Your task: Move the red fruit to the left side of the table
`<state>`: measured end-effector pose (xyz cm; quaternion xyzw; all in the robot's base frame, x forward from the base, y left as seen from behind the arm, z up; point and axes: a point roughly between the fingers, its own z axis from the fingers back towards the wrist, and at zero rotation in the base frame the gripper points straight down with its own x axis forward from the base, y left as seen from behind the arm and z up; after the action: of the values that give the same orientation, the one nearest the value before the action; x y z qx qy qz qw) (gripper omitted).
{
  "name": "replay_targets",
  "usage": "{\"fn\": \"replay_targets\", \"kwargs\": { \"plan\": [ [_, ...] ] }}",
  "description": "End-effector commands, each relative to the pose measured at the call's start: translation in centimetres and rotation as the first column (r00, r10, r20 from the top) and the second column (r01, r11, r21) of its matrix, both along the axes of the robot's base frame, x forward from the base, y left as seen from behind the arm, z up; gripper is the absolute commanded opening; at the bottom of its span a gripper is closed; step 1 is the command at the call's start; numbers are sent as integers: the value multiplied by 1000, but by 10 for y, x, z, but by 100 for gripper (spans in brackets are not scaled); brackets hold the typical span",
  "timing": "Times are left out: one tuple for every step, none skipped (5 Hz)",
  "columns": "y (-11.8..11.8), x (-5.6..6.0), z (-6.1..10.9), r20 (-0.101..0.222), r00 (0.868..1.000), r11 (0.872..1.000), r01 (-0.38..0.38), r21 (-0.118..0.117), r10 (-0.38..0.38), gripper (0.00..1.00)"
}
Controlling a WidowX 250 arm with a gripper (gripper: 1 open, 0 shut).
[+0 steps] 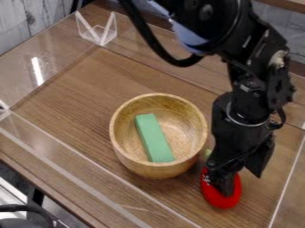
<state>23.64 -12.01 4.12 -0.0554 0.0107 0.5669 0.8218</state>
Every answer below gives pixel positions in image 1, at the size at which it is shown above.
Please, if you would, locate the clear acrylic corner bracket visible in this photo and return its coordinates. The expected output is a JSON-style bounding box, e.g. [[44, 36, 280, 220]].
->
[[75, 12, 118, 46]]

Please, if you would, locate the green rectangular block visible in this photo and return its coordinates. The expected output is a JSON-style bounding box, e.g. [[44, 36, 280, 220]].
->
[[135, 113, 176, 163]]

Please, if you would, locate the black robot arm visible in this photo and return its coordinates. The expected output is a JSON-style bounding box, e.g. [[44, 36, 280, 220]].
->
[[118, 0, 296, 197]]

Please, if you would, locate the round wooden bowl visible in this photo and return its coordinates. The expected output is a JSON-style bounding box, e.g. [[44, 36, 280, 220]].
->
[[110, 94, 208, 179]]

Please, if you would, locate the black cable bottom left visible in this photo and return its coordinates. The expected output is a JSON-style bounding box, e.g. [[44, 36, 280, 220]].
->
[[0, 203, 55, 228]]

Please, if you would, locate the clear acrylic tray wall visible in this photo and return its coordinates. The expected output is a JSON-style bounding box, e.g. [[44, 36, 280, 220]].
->
[[0, 18, 305, 228]]

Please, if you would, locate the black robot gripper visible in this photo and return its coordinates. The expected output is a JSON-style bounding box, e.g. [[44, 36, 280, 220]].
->
[[206, 93, 276, 197]]

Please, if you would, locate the red plush strawberry fruit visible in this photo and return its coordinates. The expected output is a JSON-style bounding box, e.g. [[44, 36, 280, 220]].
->
[[201, 167, 242, 209]]

